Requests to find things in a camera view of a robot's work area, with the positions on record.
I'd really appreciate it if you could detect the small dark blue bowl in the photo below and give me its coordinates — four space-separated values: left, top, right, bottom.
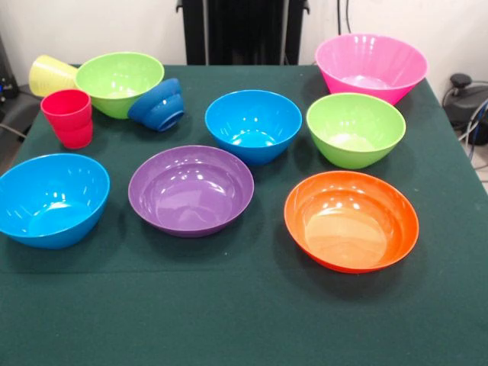
127 77 185 133

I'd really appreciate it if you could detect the green plastic bowl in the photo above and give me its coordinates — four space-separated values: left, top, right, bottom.
306 92 407 170
74 51 165 120

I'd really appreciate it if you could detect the red plastic cup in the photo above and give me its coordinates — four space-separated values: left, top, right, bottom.
40 88 94 150

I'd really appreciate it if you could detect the yellow plastic cup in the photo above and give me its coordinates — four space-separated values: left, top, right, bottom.
28 54 79 98

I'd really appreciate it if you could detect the purple plastic bowl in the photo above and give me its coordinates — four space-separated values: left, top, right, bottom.
127 145 255 239

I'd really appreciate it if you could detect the light blue plastic bowl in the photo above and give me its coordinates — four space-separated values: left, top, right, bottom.
0 152 111 250
204 89 303 167

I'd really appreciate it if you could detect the orange plastic bowl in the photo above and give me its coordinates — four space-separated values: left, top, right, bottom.
284 170 420 275

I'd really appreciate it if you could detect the dark green tablecloth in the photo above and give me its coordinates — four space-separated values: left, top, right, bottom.
0 63 488 366

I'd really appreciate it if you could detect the pink plastic bowl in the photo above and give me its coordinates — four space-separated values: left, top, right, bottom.
315 33 429 106

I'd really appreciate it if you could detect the grey office chair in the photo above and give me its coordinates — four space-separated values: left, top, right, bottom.
0 36 62 139

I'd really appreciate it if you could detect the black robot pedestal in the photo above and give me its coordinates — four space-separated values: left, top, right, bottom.
175 0 310 66

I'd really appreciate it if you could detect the black hanging cable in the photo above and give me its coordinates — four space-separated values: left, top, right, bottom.
337 0 352 34

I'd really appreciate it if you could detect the blue and grey cable bundle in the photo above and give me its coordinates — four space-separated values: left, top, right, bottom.
457 97 488 171

